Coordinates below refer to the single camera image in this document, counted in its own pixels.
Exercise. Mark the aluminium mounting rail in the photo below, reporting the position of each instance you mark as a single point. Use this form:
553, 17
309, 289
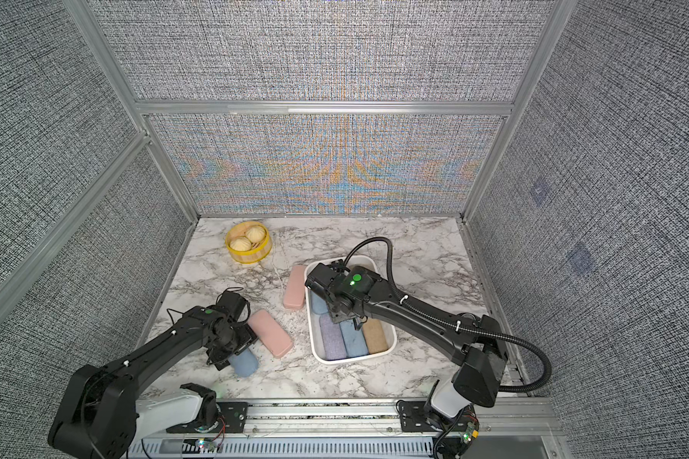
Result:
177, 427

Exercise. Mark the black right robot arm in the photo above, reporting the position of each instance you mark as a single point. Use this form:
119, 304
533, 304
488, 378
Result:
473, 344

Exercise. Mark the pink hard glasses case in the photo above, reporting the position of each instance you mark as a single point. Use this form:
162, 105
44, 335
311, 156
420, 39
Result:
273, 337
294, 294

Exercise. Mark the yellow bamboo steamer basket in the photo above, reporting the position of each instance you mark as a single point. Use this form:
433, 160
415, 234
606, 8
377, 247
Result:
257, 253

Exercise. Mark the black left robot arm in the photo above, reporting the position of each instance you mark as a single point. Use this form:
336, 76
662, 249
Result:
99, 415

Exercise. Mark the bun right in steamer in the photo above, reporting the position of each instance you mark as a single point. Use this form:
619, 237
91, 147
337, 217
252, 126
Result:
256, 234

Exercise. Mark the bun left in steamer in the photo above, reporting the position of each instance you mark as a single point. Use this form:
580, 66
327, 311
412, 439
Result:
241, 244

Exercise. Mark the light blue glasses case back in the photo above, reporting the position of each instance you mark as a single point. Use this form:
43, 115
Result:
318, 305

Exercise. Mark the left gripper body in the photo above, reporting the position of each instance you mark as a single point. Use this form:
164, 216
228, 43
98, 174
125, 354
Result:
238, 338

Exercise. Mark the tan fabric glasses case front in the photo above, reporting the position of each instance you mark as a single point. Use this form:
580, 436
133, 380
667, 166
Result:
375, 337

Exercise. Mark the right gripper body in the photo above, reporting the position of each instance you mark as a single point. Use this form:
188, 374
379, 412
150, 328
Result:
335, 313

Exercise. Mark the purple fabric glasses case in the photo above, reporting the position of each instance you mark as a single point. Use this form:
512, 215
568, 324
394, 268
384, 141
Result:
332, 339

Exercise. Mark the bun in steamer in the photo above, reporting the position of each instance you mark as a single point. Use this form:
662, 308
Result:
256, 234
241, 244

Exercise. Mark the white plastic storage box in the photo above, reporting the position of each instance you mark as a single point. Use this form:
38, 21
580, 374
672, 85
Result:
316, 340

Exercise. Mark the blue fabric glasses case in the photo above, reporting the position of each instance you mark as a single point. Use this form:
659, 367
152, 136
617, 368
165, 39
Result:
354, 340
245, 364

